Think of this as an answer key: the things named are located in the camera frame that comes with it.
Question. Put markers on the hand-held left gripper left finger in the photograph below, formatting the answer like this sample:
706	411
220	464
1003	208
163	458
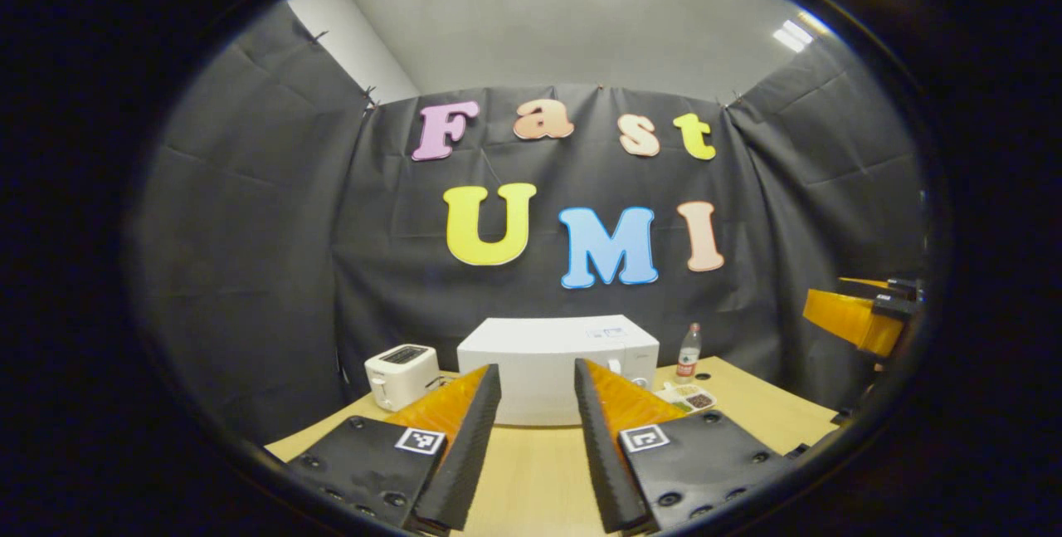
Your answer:
473	446

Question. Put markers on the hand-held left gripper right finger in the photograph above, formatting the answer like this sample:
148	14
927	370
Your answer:
601	454

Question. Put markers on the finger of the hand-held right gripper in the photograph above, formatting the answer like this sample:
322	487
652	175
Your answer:
900	286
854	321

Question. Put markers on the white microwave oven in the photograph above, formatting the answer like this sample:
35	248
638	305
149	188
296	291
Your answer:
539	354

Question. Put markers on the white toaster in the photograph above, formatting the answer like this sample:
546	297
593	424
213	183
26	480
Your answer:
398	379

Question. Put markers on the white divided dish of beans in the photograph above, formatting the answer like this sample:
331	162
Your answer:
693	397

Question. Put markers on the red label water bottle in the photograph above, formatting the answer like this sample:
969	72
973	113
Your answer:
689	358

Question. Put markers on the small ceiling light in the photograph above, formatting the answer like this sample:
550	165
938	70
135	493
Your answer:
792	35

